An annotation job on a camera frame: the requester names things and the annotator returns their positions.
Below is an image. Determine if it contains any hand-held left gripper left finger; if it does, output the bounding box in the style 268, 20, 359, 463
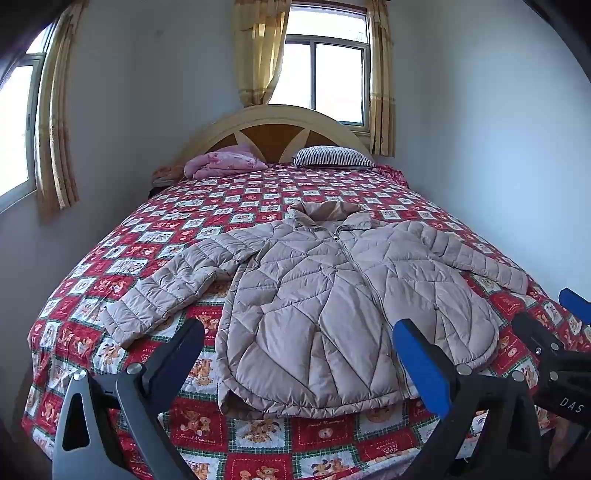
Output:
52, 318, 206, 480

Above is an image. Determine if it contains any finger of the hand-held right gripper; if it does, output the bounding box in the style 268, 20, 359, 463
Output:
558, 287, 591, 325
510, 313, 563, 366

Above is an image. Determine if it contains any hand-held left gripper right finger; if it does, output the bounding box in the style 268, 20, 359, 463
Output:
392, 318, 555, 480

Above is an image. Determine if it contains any beige quilted puffer jacket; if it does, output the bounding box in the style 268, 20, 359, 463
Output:
99, 199, 531, 421

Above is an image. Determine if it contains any red checked printed bed blanket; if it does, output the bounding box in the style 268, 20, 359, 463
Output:
21, 162, 591, 480

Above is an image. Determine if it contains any orange patterned pillow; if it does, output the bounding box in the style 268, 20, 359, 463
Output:
151, 164, 186, 186

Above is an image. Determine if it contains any pink folded quilt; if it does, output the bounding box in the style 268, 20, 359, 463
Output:
184, 143, 269, 181

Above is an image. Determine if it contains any striped pillow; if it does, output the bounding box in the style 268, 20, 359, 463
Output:
293, 145, 377, 169

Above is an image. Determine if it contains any cream wooden bed headboard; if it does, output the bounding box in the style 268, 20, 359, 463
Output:
178, 104, 372, 166

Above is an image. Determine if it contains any yellow side window curtain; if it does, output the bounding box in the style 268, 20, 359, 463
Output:
35, 0, 89, 217

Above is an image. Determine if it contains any side window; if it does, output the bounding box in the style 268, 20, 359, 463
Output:
0, 22, 57, 214

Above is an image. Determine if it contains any narrow yellow curtain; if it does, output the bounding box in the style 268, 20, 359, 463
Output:
366, 0, 398, 158

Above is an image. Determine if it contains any large window behind headboard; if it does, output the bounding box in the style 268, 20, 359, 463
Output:
269, 4, 373, 136

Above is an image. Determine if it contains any wide yellow curtain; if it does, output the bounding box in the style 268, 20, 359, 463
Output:
232, 0, 293, 108

